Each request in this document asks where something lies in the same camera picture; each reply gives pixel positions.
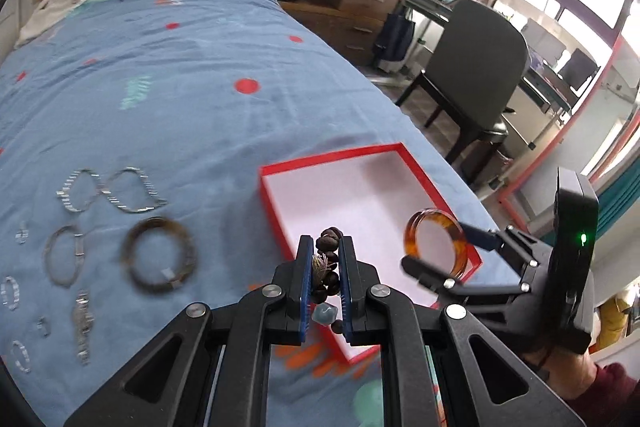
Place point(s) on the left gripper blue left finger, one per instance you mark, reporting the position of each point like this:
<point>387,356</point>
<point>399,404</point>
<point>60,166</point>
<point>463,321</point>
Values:
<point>209,367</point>

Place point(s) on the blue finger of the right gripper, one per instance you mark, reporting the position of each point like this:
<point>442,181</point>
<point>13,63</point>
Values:
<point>495,239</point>
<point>451,290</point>

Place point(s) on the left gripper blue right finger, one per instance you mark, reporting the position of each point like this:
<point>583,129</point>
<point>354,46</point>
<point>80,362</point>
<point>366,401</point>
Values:
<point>441,367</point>

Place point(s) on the amber translucent bangle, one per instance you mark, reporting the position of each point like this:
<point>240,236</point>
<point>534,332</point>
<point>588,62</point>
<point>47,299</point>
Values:
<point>435,237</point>

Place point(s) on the dark brown bangle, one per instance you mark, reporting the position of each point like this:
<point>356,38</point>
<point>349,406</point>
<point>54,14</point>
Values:
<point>158,255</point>

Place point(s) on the thin silver bangle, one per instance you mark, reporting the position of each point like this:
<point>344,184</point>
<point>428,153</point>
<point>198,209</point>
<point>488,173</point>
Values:
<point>64,256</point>

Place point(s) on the twisted silver hoop earring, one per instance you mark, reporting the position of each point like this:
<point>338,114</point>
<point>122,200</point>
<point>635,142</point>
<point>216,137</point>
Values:
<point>10,293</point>

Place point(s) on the person right hand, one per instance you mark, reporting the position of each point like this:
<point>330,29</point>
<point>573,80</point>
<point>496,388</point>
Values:
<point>567,374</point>

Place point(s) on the red shallow box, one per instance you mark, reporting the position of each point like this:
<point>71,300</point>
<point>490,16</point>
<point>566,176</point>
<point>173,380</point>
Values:
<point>368,193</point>

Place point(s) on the glass top desk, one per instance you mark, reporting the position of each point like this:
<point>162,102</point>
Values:
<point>486,57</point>

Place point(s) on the dark grey chair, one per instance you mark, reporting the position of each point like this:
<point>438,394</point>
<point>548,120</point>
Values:
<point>485,127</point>

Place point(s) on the black computer monitor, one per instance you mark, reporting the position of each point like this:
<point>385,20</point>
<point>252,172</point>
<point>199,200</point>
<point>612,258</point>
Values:
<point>579,68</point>

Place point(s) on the blue patterned bedspread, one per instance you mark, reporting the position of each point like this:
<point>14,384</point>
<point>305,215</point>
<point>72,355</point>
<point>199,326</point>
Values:
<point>132,109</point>

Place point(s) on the dark blue tote bag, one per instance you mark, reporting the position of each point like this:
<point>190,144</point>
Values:
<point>392,43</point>

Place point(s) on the wooden drawer cabinet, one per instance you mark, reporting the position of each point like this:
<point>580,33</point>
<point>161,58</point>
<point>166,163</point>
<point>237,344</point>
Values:
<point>350,27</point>

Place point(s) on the white garment on bed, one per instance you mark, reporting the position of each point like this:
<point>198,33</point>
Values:
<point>46,15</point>

